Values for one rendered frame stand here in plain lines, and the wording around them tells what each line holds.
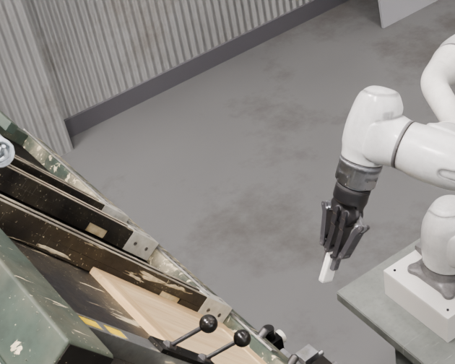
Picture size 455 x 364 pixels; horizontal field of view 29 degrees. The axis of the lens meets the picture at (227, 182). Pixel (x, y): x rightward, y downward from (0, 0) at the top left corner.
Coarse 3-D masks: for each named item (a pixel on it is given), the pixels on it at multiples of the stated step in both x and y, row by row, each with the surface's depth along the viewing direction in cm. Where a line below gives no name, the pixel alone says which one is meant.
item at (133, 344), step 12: (108, 336) 162; (132, 336) 171; (108, 348) 164; (120, 348) 166; (132, 348) 168; (144, 348) 170; (156, 348) 174; (132, 360) 169; (144, 360) 171; (156, 360) 173; (168, 360) 176; (180, 360) 178
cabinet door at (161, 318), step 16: (96, 272) 217; (112, 288) 211; (128, 288) 221; (128, 304) 206; (144, 304) 217; (160, 304) 229; (176, 304) 241; (144, 320) 201; (160, 320) 212; (176, 320) 224; (192, 320) 237; (160, 336) 197; (176, 336) 207; (192, 336) 218; (208, 336) 230; (224, 336) 244; (208, 352) 212; (224, 352) 224; (240, 352) 237
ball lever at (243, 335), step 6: (240, 330) 182; (246, 330) 183; (234, 336) 182; (240, 336) 181; (246, 336) 181; (234, 342) 183; (240, 342) 181; (246, 342) 181; (222, 348) 184; (228, 348) 184; (210, 354) 185; (216, 354) 185; (204, 360) 185; (210, 360) 186
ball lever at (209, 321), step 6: (204, 318) 173; (210, 318) 173; (216, 318) 174; (204, 324) 172; (210, 324) 172; (216, 324) 173; (192, 330) 175; (198, 330) 174; (204, 330) 173; (210, 330) 172; (186, 336) 175; (168, 342) 177; (174, 342) 177; (180, 342) 176; (174, 348) 177
